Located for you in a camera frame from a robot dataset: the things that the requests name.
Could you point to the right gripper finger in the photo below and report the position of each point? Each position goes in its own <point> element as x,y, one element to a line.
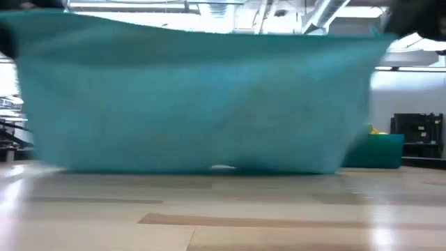
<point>418,17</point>

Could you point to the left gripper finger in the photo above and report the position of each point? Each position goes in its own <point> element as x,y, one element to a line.
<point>7,42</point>

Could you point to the yellow microfiber towel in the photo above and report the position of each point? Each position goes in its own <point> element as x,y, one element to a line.
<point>380,132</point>

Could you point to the teal plastic bin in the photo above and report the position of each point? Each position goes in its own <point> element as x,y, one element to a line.
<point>376,151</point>

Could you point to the blue microfiber towel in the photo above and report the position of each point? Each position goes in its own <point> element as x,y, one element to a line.
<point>191,104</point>

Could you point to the long ceiling light bar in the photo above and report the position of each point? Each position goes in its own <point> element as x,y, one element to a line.
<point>411,68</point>

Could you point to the dark side desk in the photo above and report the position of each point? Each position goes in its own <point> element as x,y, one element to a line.
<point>14,153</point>

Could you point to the black shelf unit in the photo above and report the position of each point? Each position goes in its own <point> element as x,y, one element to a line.
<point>416,134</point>

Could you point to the silver ventilation duct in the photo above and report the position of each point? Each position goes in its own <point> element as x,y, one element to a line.
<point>324,14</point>

